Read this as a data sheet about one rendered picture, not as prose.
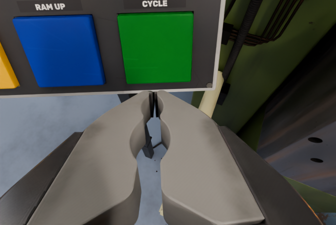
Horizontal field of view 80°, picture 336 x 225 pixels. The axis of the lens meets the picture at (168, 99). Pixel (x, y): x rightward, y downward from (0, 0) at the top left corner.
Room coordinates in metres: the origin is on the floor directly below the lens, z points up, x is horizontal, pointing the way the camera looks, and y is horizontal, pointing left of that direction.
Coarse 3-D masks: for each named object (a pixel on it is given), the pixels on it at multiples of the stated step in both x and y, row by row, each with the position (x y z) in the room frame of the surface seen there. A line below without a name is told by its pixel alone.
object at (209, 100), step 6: (222, 78) 0.36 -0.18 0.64; (216, 84) 0.34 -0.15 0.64; (210, 90) 0.32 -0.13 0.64; (216, 90) 0.32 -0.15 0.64; (204, 96) 0.30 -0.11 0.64; (210, 96) 0.30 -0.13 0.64; (216, 96) 0.30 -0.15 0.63; (204, 102) 0.28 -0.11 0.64; (210, 102) 0.28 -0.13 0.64; (198, 108) 0.26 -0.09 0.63; (204, 108) 0.26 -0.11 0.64; (210, 108) 0.26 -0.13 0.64; (210, 114) 0.24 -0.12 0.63; (162, 210) 0.00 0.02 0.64
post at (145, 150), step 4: (120, 96) 0.26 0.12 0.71; (124, 96) 0.26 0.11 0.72; (128, 96) 0.25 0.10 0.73; (120, 100) 0.26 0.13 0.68; (124, 100) 0.26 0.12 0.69; (144, 128) 0.27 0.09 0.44; (148, 132) 0.28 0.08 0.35; (148, 136) 0.28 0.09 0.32; (148, 140) 0.27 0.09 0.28; (144, 148) 0.26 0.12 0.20; (148, 148) 0.26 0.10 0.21; (152, 148) 0.28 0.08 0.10; (144, 152) 0.26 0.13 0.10; (148, 152) 0.25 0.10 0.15; (152, 152) 0.27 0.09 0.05; (148, 156) 0.26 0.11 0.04
